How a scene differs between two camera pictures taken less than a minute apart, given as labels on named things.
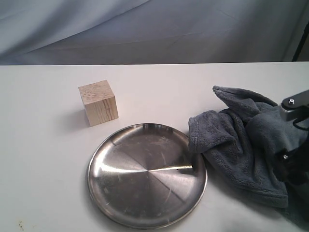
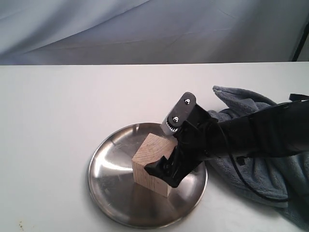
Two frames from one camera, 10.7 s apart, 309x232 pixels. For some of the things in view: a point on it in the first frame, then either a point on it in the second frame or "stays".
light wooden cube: (99, 102) -> (152, 148)
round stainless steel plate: (145, 176) stays
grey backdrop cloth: (90, 32) stays
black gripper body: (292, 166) -> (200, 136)
